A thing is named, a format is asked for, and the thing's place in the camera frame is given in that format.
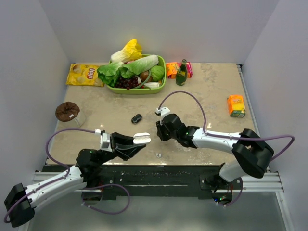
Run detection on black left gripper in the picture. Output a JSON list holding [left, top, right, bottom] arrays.
[[95, 132, 146, 166]]

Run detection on white earbud charging case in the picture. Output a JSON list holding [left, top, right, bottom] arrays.
[[133, 132, 151, 144]]

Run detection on black earbud charging case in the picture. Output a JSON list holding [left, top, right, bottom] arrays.
[[131, 114, 142, 124]]

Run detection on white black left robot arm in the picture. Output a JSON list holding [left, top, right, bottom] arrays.
[[4, 129, 151, 228]]

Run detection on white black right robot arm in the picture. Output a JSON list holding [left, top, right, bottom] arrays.
[[155, 113, 274, 189]]

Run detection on green glass bottle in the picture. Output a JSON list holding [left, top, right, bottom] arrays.
[[176, 59, 188, 86]]

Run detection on green plastic basket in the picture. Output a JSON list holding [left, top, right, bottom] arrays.
[[107, 55, 167, 95]]

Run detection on round green cabbage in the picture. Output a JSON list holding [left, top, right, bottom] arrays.
[[150, 65, 165, 82]]

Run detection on orange pink snack box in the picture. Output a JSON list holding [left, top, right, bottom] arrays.
[[166, 62, 193, 79]]

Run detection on brown onion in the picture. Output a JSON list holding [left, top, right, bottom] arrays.
[[139, 71, 153, 82]]

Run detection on brown topped beige cup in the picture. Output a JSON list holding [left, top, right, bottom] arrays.
[[55, 102, 86, 128]]

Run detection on dark red grapes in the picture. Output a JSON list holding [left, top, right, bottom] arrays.
[[114, 76, 141, 90]]

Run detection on orange juice carton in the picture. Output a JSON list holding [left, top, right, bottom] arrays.
[[227, 95, 246, 118]]

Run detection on pale romaine lettuce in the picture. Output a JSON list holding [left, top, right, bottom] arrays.
[[120, 55, 159, 78]]

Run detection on green lettuce leaf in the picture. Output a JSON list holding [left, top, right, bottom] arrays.
[[97, 61, 124, 87]]

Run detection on yellow Lays chips bag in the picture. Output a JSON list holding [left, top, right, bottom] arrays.
[[66, 64, 104, 87]]

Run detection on yellow napa cabbage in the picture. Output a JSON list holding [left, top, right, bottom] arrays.
[[110, 38, 142, 63]]

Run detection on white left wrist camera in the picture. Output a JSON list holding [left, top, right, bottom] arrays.
[[95, 129, 112, 152]]

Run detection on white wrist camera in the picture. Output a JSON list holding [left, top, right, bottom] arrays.
[[155, 107, 171, 119], [95, 129, 112, 152]]

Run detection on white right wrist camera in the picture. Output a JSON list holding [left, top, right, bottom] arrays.
[[155, 107, 171, 119]]

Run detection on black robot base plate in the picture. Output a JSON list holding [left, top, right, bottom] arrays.
[[84, 165, 241, 200]]

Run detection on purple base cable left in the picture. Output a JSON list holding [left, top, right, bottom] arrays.
[[81, 183, 131, 215]]

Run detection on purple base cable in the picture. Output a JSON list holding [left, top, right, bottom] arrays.
[[81, 183, 131, 215], [216, 178, 244, 207]]

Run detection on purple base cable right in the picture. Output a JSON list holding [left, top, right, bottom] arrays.
[[216, 178, 244, 207]]

